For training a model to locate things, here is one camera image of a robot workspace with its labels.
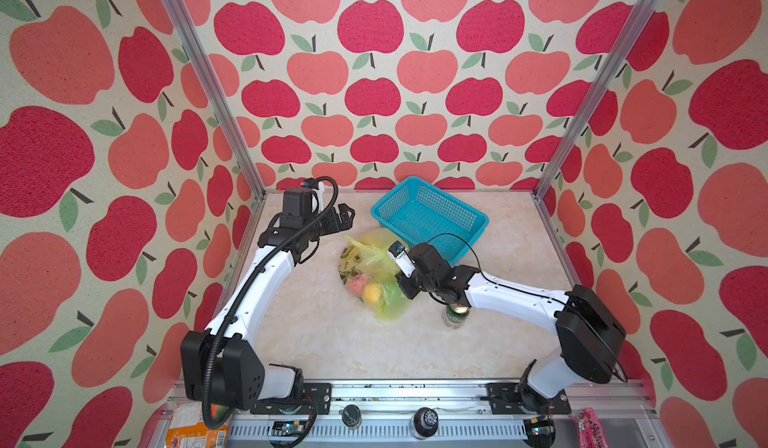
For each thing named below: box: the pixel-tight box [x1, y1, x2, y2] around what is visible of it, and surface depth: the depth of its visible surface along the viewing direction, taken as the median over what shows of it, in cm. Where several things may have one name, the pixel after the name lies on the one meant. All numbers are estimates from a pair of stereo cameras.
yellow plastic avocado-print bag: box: [338, 228, 410, 321], surface depth 89 cm
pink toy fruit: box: [347, 274, 369, 295], surface depth 90 cm
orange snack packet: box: [166, 402, 229, 448], surface depth 68 cm
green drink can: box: [445, 303, 470, 329], surface depth 80 cm
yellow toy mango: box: [364, 283, 381, 303], surface depth 89 cm
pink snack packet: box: [569, 408, 608, 448], surface depth 70 cm
